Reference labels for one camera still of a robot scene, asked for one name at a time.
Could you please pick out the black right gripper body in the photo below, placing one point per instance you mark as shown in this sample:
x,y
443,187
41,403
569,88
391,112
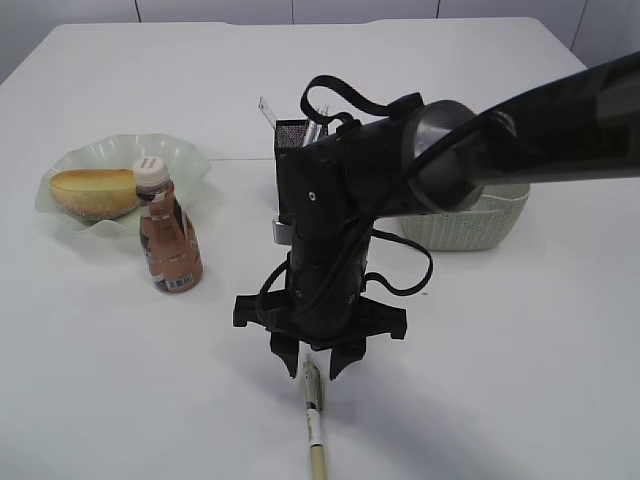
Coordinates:
x,y
330,194

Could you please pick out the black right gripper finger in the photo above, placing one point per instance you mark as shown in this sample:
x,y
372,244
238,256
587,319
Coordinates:
x,y
287,349
344,355

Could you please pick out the beige grip white pen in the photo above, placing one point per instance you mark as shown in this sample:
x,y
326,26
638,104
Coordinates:
x,y
312,382

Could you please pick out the grey grip silver pen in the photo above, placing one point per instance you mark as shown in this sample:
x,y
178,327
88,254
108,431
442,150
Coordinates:
x,y
312,132

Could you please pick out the clear plastic ruler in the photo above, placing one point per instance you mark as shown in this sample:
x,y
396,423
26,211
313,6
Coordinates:
x,y
267,112

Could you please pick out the brown coffee bottle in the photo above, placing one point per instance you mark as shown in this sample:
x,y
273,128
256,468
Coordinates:
x,y
166,233

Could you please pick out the sugared bread bun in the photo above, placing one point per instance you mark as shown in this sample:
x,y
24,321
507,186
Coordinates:
x,y
95,194

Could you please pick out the blue white grey-grip pen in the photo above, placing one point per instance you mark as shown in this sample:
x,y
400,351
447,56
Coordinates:
x,y
325,112

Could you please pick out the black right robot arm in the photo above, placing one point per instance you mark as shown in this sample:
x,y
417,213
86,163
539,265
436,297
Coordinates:
x,y
419,158

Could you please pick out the black mesh pen holder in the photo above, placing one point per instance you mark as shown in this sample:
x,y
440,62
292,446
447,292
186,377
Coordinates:
x,y
289,134

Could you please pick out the pale green plastic basket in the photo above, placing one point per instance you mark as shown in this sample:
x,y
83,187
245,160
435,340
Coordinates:
x,y
482,227

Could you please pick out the pale green wavy glass plate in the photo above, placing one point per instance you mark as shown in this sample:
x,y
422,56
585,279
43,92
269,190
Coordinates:
x,y
186,164

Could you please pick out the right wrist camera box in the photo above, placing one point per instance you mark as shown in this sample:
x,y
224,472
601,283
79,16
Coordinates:
x,y
282,232

